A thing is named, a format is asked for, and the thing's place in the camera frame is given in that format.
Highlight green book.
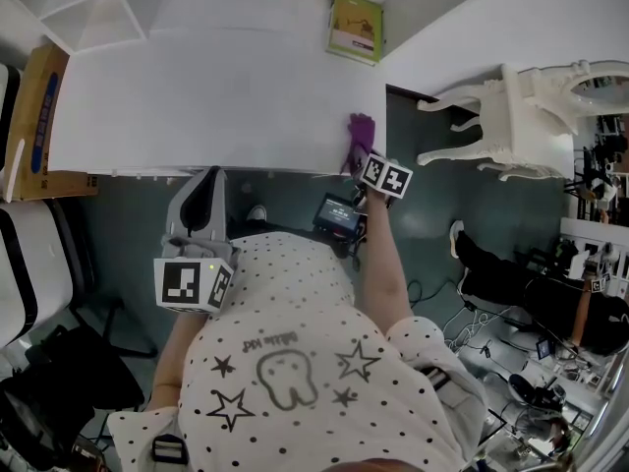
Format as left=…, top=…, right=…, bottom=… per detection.
left=324, top=0, right=384, bottom=66

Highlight tangle of white cables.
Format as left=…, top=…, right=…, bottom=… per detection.
left=441, top=305, right=500, bottom=353

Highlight white ornate vanity with mirror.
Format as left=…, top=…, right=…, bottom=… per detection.
left=416, top=59, right=629, bottom=182

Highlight white desk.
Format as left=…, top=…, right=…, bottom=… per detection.
left=46, top=0, right=389, bottom=177

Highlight white and black robot machine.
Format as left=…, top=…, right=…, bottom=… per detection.
left=0, top=202, right=75, bottom=348
left=0, top=64, right=21, bottom=171

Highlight person's white dotted shirt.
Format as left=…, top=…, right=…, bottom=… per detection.
left=106, top=231, right=490, bottom=472

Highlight black office chair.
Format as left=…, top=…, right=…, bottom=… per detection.
left=0, top=307, right=146, bottom=466

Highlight purple cloth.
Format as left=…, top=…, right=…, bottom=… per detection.
left=338, top=112, right=377, bottom=175

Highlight black cable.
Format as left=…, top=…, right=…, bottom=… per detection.
left=407, top=277, right=471, bottom=310

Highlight white shelf cabinet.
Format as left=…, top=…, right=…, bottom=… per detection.
left=0, top=0, right=629, bottom=88

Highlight brown cardboard box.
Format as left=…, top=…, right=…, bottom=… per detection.
left=7, top=42, right=99, bottom=202

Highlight black tablet screen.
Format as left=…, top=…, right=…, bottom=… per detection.
left=313, top=192, right=368, bottom=240

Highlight person's right forearm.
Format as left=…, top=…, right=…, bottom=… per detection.
left=354, top=199, right=415, bottom=336

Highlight white flat stick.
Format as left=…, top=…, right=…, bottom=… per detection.
left=4, top=139, right=27, bottom=204

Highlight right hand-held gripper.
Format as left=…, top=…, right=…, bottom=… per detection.
left=351, top=152, right=414, bottom=211

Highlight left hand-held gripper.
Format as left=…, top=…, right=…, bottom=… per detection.
left=153, top=165, right=238, bottom=315

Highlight person's left forearm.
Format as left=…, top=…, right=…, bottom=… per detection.
left=146, top=312, right=212, bottom=412

